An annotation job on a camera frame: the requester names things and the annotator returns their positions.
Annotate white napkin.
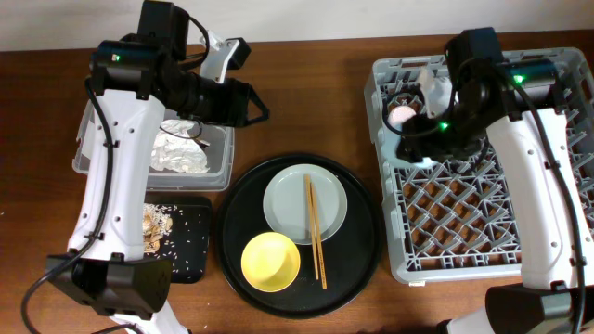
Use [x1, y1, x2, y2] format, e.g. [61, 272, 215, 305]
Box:
[149, 120, 209, 174]

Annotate pink cup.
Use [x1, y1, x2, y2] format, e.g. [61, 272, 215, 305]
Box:
[387, 105, 417, 132]

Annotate blue cup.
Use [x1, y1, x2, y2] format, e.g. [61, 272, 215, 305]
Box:
[416, 157, 437, 169]

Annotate wooden chopstick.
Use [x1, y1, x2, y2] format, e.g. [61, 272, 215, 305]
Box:
[310, 181, 328, 289]
[304, 174, 319, 280]

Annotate grey plate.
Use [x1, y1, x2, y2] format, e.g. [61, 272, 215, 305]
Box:
[263, 163, 348, 245]

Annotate food scraps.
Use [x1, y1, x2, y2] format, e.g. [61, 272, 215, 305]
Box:
[142, 203, 173, 253]

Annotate yellow bowl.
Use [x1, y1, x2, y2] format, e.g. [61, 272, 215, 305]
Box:
[240, 232, 301, 293]

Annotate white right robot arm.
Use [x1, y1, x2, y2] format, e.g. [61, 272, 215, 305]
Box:
[395, 28, 593, 333]

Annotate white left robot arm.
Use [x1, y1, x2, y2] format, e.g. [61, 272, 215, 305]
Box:
[43, 1, 260, 333]

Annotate grey dishwasher rack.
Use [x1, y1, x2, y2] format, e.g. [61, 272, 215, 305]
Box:
[364, 48, 593, 284]

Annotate clear plastic bin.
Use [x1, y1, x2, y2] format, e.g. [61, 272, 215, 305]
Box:
[72, 102, 235, 192]

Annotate black rectangular tray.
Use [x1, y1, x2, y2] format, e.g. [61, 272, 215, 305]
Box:
[144, 193, 213, 284]

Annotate round black tray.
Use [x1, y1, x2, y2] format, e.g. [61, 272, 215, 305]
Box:
[213, 153, 383, 319]

